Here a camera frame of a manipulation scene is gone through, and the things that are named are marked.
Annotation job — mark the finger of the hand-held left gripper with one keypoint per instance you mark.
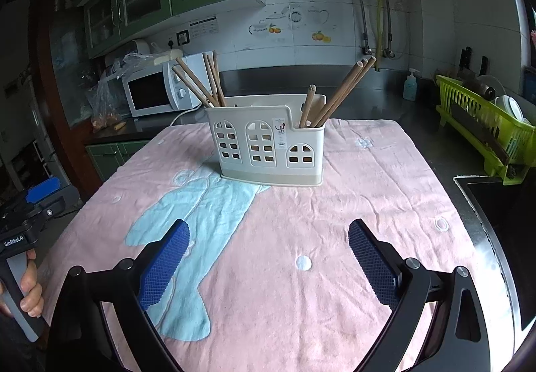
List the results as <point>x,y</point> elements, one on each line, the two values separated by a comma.
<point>63,200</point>
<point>41,190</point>

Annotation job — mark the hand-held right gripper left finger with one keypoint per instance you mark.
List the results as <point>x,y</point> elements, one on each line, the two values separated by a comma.
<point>163,267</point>

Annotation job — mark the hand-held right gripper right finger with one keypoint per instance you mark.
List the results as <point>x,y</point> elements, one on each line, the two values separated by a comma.
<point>372,267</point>

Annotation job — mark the cream plastic utensil holder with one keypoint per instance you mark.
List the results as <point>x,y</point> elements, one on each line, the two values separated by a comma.
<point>259,175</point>

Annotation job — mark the person's left hand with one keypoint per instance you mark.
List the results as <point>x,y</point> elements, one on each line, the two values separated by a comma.
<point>32,288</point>

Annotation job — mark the green base cabinet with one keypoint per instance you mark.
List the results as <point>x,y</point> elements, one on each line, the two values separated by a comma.
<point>113,156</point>

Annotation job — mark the pink towel with blue print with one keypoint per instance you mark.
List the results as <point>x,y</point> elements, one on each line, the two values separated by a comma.
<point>293,221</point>

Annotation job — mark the clear plastic bag with food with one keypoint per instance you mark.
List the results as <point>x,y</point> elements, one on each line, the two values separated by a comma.
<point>104,108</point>

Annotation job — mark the white microwave oven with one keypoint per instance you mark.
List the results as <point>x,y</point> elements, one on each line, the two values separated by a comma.
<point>146,93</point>

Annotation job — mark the black kitchen sink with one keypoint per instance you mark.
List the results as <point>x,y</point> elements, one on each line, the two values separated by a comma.
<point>502,221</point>

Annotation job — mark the crumpled clear plastic bag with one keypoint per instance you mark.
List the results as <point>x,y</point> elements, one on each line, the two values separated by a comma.
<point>134,64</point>

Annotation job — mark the white rounded appliance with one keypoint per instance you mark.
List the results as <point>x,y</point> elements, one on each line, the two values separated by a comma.
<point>140,49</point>

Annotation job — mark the cream plastic object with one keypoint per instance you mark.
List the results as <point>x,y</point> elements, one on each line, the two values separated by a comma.
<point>167,59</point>

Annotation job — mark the clear pump soap bottle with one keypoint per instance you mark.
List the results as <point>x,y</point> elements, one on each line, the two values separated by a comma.
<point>409,89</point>

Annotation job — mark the green plastic dish rack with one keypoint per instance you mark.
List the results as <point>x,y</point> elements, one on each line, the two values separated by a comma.
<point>473,112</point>

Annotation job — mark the white bowl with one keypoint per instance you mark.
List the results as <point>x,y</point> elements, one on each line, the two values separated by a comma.
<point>508,106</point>

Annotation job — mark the white plate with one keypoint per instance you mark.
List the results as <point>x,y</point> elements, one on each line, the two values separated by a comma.
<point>496,83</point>

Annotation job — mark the pink brush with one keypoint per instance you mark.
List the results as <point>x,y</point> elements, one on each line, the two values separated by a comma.
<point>533,40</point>

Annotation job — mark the black wall socket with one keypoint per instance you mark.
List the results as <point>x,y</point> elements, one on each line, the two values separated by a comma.
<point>182,39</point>

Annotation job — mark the white paper wall label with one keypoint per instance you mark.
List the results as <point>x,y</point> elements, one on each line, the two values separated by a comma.
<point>204,28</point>

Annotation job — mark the fruit and teapot wall stickers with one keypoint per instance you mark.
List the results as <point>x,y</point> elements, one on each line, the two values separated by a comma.
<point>295,16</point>

